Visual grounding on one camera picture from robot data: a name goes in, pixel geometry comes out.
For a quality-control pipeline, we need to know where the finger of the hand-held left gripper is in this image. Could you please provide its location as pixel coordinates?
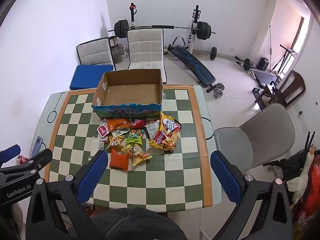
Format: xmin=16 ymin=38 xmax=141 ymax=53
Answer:
xmin=0 ymin=149 xmax=53 ymax=178
xmin=0 ymin=144 xmax=22 ymax=167

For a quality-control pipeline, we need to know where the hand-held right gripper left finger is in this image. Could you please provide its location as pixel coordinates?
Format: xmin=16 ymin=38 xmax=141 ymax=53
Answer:
xmin=25 ymin=149 xmax=109 ymax=240

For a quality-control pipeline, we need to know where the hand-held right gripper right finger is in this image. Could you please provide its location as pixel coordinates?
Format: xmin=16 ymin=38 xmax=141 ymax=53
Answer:
xmin=210 ymin=151 xmax=293 ymax=240

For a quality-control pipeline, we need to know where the blue printed cardboard box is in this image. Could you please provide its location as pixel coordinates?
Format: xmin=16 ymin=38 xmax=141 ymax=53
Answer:
xmin=91 ymin=69 xmax=164 ymax=119

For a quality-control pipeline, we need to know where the grey usb hub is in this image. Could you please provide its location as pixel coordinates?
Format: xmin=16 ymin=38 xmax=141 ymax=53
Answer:
xmin=32 ymin=136 xmax=43 ymax=157

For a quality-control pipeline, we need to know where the orange red snack packet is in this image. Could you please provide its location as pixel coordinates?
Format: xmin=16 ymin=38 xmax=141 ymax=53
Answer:
xmin=109 ymin=148 xmax=130 ymax=172

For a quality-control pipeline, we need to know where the small yellow cartoon packet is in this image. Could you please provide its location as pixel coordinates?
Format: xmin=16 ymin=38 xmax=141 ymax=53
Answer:
xmin=106 ymin=135 xmax=125 ymax=149

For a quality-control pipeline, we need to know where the small red white packet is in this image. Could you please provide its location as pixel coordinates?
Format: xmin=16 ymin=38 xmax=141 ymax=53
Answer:
xmin=96 ymin=126 xmax=109 ymax=138

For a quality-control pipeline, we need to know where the grey shell chair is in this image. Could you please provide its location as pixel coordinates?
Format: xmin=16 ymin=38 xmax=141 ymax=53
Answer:
xmin=214 ymin=103 xmax=296 ymax=173

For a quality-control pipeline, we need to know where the yellow white snack packet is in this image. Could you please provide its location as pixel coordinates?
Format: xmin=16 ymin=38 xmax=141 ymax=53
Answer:
xmin=122 ymin=144 xmax=143 ymax=157

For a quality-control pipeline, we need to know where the yellow clear snack packet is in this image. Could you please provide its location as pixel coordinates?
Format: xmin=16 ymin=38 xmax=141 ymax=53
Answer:
xmin=132 ymin=152 xmax=153 ymax=167

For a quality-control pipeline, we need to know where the blue white snack packet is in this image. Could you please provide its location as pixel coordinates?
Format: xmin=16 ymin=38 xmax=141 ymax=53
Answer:
xmin=111 ymin=128 xmax=130 ymax=137

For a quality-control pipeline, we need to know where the green candy packet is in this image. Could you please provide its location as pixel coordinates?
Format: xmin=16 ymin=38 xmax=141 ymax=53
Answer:
xmin=125 ymin=129 xmax=147 ymax=145

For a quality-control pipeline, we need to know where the green white checkered table mat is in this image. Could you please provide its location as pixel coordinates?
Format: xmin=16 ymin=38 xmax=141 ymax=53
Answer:
xmin=49 ymin=85 xmax=213 ymax=212

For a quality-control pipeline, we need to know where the person's dark fleece clothing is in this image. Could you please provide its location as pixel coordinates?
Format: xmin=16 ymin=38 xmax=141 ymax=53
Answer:
xmin=91 ymin=206 xmax=188 ymax=240

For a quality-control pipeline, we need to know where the large yellow red noodle packet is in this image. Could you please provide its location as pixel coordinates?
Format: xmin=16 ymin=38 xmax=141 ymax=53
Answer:
xmin=149 ymin=112 xmax=182 ymax=152

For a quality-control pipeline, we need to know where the white teal snack packet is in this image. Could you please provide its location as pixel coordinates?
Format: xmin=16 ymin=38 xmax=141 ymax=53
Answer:
xmin=146 ymin=120 xmax=160 ymax=140

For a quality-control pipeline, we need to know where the white plush goose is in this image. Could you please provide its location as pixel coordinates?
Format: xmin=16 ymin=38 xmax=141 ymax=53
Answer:
xmin=286 ymin=147 xmax=317 ymax=205

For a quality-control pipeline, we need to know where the red bag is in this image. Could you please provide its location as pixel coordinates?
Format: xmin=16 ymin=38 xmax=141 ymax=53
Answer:
xmin=299 ymin=155 xmax=320 ymax=222

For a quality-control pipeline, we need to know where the chrome dumbbell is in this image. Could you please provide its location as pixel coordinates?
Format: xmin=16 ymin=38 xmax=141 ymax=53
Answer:
xmin=206 ymin=82 xmax=225 ymax=98

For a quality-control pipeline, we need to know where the white power strip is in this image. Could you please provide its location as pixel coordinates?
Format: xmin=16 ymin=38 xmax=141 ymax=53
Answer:
xmin=294 ymin=104 xmax=308 ymax=133

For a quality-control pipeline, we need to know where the blue cushion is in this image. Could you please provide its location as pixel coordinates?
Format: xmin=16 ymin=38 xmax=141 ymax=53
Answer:
xmin=69 ymin=65 xmax=115 ymax=90

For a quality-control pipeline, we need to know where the grey treadmill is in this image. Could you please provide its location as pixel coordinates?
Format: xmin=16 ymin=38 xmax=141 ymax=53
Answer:
xmin=250 ymin=67 xmax=281 ymax=88

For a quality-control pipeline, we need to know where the dark wooden chair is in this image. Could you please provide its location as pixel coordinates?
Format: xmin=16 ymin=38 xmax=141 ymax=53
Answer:
xmin=254 ymin=70 xmax=307 ymax=110

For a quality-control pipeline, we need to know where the black sit-up bench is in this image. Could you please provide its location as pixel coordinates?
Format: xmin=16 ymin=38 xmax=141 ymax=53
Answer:
xmin=167 ymin=36 xmax=217 ymax=90

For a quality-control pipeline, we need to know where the long barbell with small plates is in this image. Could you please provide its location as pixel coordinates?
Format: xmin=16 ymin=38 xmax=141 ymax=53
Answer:
xmin=209 ymin=46 xmax=253 ymax=71

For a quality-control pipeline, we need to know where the white quilted chair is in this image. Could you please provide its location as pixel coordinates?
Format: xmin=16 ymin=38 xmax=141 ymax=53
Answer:
xmin=76 ymin=37 xmax=117 ymax=71
xmin=127 ymin=28 xmax=167 ymax=84

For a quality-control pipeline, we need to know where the clear water jug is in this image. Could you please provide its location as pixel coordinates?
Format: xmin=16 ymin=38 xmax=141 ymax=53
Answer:
xmin=111 ymin=36 xmax=129 ymax=64

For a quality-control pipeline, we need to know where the black tripod stand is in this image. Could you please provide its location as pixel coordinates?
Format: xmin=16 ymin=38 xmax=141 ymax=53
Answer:
xmin=271 ymin=44 xmax=298 ymax=75

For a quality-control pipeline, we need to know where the barbell with black plates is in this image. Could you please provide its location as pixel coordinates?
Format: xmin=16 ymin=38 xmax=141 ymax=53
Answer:
xmin=108 ymin=19 xmax=217 ymax=41

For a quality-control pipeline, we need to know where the white barbell rack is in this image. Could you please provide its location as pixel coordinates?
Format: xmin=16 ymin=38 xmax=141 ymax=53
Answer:
xmin=129 ymin=3 xmax=202 ymax=54

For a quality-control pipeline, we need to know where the black looped cable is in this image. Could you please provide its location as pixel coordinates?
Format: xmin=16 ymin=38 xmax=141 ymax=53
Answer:
xmin=47 ymin=92 xmax=65 ymax=124

